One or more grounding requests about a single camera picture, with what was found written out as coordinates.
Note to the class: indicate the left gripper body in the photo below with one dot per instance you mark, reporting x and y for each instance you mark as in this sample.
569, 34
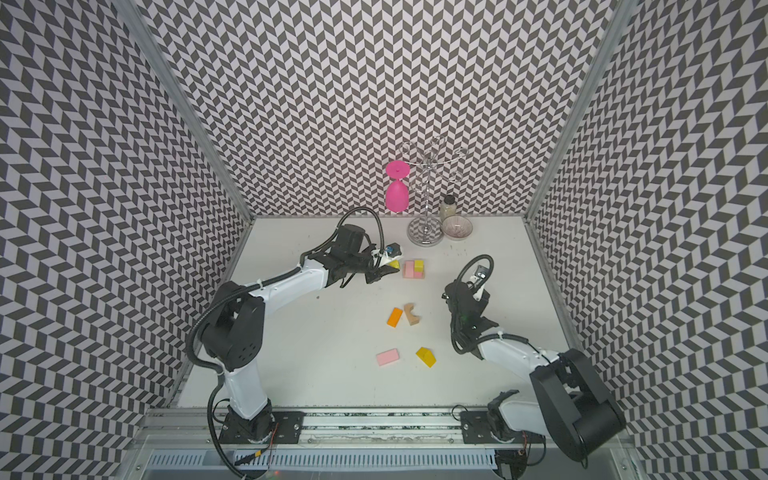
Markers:
367, 261

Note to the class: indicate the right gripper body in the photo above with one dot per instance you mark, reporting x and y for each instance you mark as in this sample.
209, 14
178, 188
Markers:
466, 297

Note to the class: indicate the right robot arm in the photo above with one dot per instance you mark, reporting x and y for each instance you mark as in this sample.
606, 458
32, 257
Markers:
572, 405

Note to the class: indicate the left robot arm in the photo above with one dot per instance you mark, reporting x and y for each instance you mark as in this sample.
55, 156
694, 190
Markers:
229, 335

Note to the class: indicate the orange block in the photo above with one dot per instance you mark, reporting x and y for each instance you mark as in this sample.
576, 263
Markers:
394, 317

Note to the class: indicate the natural wood arch block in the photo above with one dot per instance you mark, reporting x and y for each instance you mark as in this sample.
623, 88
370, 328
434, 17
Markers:
412, 317

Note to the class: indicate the yellow wedge block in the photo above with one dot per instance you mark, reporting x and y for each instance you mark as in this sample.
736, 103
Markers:
426, 356

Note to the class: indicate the chrome glass holder stand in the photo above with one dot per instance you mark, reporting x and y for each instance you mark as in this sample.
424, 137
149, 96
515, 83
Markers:
426, 161

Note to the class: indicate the pink plastic wine glass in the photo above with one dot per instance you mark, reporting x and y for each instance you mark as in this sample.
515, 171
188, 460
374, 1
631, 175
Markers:
397, 194

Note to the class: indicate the pink striped bowl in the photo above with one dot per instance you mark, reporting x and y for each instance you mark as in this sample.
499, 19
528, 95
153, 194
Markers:
457, 227

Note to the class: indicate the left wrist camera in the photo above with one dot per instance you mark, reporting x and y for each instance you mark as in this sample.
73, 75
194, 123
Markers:
390, 253

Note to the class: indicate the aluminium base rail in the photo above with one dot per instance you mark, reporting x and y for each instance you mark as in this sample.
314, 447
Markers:
319, 443

